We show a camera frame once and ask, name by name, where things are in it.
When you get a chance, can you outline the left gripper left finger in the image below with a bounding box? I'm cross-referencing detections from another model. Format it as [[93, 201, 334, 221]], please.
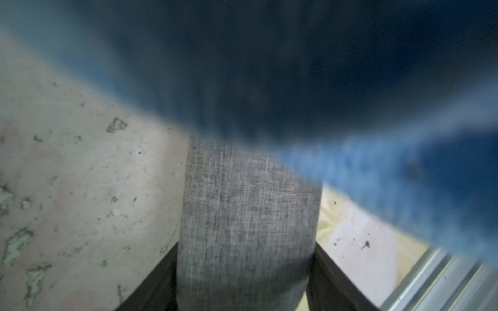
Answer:
[[116, 244, 178, 311]]

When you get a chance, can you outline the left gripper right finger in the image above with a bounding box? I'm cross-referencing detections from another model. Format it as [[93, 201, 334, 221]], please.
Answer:
[[306, 245, 379, 311]]

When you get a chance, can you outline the aluminium rail frame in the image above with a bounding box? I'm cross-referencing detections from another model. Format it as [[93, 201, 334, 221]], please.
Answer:
[[380, 248, 497, 311]]

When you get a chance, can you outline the blue microfiber cloth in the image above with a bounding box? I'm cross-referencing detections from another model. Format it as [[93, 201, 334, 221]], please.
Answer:
[[1, 1, 497, 263]]

